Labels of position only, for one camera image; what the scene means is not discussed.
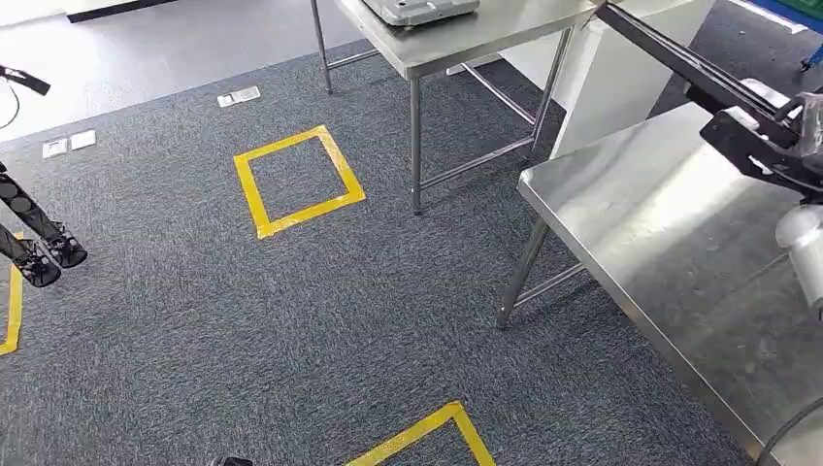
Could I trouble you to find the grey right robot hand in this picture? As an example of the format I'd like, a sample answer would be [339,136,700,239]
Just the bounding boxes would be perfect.
[774,91,823,166]

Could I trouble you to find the black plastic panel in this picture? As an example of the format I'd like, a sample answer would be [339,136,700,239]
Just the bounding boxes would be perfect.
[594,1,801,150]

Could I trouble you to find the green plastic crate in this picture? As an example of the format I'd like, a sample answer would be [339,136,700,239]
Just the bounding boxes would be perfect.
[770,0,823,21]

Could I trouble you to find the steel table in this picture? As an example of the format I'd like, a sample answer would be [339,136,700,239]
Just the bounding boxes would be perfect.
[494,101,823,466]
[310,0,601,217]

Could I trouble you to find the white cabinet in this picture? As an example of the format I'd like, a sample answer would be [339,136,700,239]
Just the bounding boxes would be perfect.
[500,0,717,160]

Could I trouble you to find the grey weighing scale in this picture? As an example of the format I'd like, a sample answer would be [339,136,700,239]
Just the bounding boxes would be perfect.
[360,0,482,27]

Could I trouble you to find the yellow tape square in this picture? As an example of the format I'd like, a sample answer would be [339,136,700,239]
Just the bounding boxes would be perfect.
[0,230,25,357]
[232,124,367,241]

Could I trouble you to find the black body cable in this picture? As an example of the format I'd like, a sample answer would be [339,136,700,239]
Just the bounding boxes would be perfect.
[754,397,823,466]

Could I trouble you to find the black bracket with cable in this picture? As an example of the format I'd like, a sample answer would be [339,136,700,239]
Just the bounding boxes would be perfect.
[0,64,52,131]

